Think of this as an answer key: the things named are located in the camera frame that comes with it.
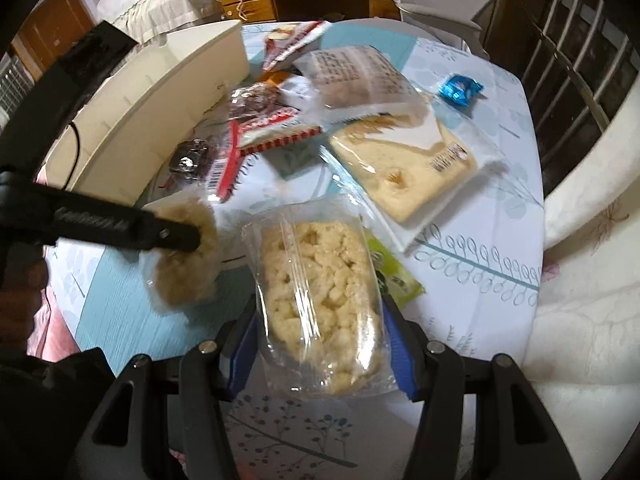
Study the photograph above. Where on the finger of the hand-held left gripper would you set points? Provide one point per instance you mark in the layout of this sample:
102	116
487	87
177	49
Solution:
110	222

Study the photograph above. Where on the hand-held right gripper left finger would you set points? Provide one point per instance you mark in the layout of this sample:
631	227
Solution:
242	350

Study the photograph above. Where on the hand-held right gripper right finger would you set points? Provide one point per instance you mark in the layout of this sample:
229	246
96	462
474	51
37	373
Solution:
402	355

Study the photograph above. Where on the green snack packet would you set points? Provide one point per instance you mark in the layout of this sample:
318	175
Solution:
395	275

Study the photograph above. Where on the white storage box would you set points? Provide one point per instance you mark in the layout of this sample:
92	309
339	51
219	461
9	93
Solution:
150	105

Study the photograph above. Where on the clear rice cracker packet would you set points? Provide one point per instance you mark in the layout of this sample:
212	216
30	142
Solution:
315	295

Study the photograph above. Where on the round rice cake packet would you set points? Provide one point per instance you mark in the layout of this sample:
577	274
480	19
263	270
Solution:
185	275

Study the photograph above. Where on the red packet with barcode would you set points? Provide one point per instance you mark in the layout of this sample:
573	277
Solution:
227	165

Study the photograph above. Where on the brown snowflake snack packet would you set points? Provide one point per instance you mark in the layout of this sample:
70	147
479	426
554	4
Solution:
255	102

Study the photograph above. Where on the red white striped snack packet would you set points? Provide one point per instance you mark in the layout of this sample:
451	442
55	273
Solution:
275	130
295	42

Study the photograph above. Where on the large yellow cake packet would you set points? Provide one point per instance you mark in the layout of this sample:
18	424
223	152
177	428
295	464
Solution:
405	165

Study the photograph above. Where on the blue candy wrapper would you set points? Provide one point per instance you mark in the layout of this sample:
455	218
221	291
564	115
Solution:
460	89

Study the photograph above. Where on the person's left hand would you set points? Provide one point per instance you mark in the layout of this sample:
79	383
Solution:
22	305

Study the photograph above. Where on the brown wooden door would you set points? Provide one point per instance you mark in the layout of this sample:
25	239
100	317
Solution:
52	25

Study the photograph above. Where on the dark shiny candy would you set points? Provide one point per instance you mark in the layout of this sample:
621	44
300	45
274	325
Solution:
192	156

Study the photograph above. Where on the pink blanket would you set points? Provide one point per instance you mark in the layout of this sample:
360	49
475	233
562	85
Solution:
47	310

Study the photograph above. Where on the blue white printed tablecloth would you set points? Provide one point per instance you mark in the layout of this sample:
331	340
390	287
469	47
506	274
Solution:
480	270

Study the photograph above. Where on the white curtain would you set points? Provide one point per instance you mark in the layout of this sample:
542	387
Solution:
590	310

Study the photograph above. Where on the orange snack packet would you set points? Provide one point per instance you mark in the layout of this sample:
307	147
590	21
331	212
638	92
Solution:
280	81

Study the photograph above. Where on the clear white printed bread packet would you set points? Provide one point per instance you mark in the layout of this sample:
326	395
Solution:
355	77

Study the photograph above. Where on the metal window grille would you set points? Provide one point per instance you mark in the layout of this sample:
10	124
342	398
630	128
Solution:
570	45

